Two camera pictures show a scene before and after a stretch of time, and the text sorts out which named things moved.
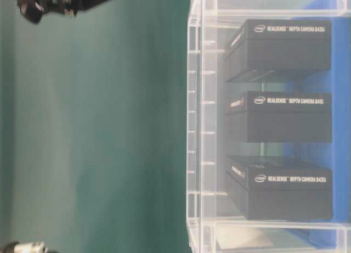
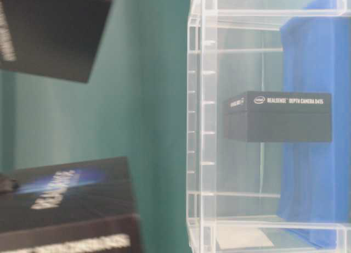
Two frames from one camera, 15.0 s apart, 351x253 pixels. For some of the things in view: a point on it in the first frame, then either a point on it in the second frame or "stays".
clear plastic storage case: [269, 121] stays
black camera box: [260, 46] -> [52, 33]
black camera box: [264, 116] stays
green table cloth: [92, 125] stays
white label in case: [230, 237] stays
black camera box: [272, 187] -> [84, 207]
